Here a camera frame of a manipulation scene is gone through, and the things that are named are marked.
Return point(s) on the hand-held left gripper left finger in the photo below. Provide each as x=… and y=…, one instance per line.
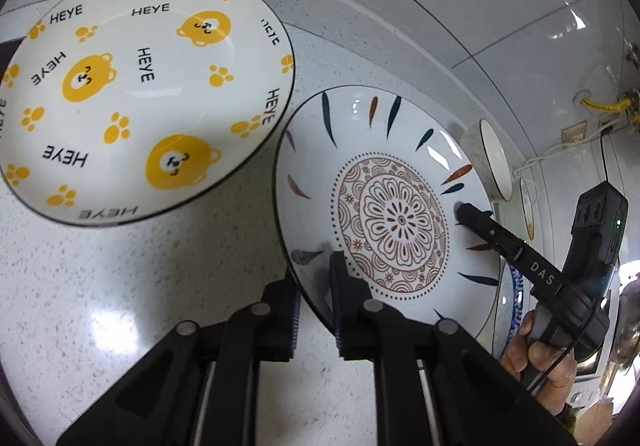
x=289, y=326

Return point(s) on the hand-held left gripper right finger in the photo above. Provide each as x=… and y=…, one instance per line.
x=341, y=311

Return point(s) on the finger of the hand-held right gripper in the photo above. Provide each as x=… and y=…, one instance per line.
x=487, y=228

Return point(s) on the white bowl blue leaf print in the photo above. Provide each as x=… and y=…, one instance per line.
x=527, y=206

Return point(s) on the white plate mandala pattern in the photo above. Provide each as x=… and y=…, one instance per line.
x=400, y=221

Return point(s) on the person's right hand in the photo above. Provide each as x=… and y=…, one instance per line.
x=555, y=373

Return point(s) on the metal pot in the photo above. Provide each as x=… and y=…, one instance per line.
x=628, y=321

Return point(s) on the grey speckled bowl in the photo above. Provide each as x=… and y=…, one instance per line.
x=495, y=161

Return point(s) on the blue rimmed plate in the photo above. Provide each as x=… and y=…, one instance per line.
x=512, y=296

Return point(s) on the white plate yellow bear print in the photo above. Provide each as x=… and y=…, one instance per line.
x=140, y=91

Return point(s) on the beige wall socket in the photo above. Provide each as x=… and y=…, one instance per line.
x=573, y=134

